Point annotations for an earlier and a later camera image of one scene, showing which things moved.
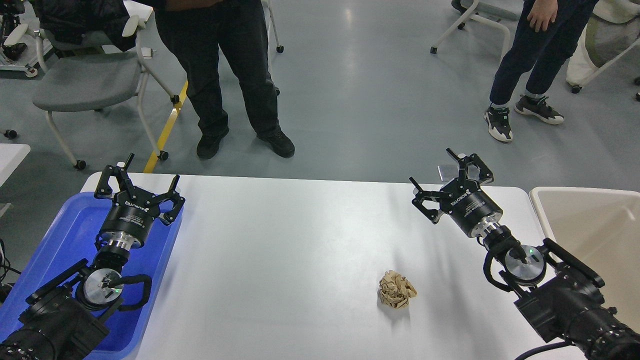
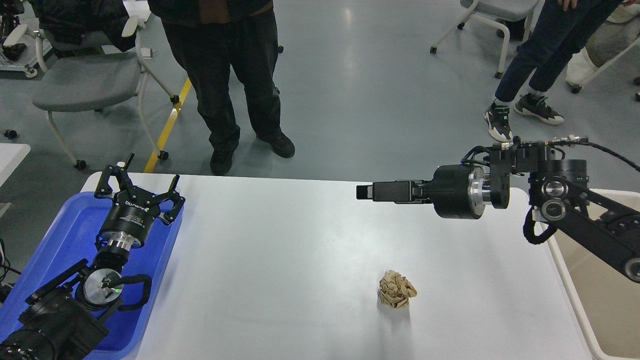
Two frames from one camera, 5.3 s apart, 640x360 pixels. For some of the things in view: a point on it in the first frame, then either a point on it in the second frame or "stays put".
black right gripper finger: [486, 176] → [364, 192]
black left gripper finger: [124, 181] stays put
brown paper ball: [395, 290] stays put
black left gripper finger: [173, 196] stays put
